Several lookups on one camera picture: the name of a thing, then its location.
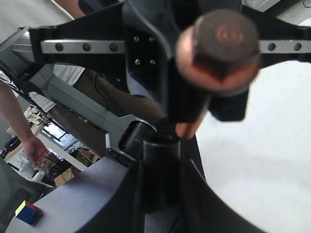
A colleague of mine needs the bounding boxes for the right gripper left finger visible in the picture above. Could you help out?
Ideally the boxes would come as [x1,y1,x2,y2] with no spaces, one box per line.
[79,159,147,233]

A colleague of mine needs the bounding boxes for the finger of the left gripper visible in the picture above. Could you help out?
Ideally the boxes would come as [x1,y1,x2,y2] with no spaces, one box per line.
[208,89,249,122]
[122,3,210,124]

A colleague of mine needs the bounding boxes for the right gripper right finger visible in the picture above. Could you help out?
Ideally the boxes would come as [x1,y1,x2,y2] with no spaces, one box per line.
[179,156,269,233]

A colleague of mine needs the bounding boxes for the black cylindrical sleeve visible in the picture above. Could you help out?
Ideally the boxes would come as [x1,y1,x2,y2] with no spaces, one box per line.
[142,135,181,214]

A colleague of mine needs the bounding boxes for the copper hex flange bolt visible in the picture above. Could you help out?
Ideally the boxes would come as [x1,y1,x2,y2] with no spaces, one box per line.
[175,9,262,140]

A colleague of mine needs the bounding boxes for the colourful puzzle cube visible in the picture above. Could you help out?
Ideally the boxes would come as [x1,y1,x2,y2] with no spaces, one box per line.
[15,200,44,227]

